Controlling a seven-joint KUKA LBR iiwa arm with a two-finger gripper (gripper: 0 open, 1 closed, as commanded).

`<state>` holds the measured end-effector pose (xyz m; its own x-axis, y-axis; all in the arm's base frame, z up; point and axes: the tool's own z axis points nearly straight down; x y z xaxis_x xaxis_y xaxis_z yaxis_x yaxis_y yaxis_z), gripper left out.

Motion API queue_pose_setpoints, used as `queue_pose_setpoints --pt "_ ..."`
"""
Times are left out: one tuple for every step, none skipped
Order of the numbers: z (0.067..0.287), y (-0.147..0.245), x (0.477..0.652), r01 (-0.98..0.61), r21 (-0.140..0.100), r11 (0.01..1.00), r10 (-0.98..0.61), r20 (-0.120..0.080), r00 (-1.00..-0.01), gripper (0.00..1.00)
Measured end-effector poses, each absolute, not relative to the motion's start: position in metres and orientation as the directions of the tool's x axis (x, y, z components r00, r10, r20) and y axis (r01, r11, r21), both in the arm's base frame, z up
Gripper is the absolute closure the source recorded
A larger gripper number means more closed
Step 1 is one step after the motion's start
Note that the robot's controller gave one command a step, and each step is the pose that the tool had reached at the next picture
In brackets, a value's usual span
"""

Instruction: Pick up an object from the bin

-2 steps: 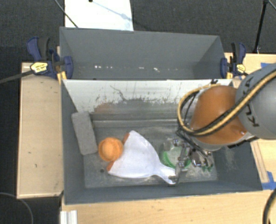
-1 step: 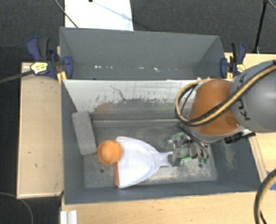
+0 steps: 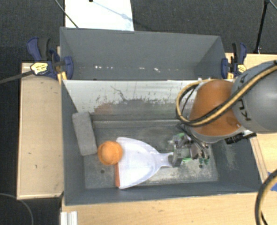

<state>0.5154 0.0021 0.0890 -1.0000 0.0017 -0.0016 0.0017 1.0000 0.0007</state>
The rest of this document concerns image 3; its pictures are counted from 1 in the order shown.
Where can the pale wood board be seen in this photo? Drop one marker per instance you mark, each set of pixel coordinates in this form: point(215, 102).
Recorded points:
point(39, 130)

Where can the black cylinder on white bracket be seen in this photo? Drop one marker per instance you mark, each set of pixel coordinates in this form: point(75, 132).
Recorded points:
point(236, 139)

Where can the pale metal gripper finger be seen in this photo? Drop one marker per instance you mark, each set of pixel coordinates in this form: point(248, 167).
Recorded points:
point(177, 162)
point(173, 142)

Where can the orange ball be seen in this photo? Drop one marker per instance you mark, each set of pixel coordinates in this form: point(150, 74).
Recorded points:
point(110, 153)

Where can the orange stick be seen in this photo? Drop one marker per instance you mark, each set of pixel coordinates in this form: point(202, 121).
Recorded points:
point(117, 176)

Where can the white plastic dustpan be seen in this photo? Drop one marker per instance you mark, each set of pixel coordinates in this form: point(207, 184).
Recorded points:
point(138, 163)

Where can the grey metal bin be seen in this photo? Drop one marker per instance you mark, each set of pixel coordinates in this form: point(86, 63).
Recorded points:
point(138, 55)

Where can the grey sponge block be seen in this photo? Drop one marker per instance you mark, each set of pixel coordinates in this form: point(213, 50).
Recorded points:
point(84, 132)

